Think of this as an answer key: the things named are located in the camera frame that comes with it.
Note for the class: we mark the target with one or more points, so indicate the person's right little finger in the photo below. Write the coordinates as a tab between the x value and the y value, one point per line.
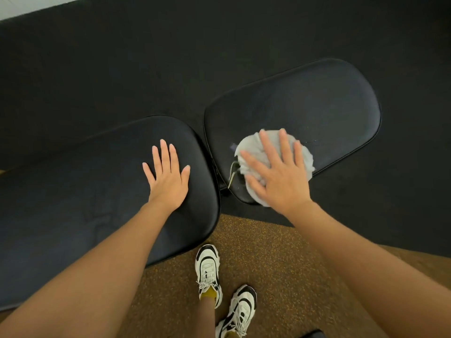
299	154

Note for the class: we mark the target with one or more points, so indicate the light grey cleaning cloth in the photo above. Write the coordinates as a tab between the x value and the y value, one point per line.
250	146

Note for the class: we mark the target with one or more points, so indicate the short black padded seat cushion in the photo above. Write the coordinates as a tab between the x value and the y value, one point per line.
310	102

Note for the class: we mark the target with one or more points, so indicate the person's left thumb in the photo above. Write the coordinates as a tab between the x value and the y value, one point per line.
185	175

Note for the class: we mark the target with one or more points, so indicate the yellow left sock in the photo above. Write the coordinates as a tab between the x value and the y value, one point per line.
208	294

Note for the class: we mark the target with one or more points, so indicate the person's left hand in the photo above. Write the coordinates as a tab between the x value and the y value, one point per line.
169	186

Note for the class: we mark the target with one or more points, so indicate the person's right thumb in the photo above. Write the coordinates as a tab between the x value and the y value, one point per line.
254	185

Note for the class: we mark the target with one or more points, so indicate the person's right middle finger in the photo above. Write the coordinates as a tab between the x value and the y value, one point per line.
269	147

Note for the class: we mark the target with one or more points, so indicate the person's right hand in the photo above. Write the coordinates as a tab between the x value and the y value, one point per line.
282	184

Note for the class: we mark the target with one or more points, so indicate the person's left middle finger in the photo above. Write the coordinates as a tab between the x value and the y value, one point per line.
165	154

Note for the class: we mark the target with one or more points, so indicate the white and black sneaker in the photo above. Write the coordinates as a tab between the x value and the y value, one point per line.
241	308
208	267

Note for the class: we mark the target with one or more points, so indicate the white and black left sneaker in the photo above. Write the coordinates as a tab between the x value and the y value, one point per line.
208	267

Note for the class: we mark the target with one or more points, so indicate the person's right forearm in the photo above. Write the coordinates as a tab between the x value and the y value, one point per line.
370	278

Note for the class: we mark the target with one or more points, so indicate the white and black right sneaker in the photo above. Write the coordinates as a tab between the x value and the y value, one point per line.
241	308

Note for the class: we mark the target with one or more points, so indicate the person's left little finger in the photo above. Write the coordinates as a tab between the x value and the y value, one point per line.
148	173

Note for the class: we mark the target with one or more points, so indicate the yellow right sock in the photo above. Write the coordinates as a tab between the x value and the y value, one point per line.
230	335

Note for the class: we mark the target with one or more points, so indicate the person's left forearm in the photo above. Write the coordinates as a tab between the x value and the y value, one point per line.
91	278

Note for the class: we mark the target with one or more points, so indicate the small black object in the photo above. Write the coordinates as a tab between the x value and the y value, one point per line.
313	334

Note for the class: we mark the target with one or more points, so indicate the long black padded bench cushion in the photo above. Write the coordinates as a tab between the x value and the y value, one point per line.
88	193

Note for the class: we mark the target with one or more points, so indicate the yellow sock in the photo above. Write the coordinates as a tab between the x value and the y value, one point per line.
208	294
230	335

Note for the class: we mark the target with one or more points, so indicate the person's left leg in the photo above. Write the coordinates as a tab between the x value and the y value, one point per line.
205	318

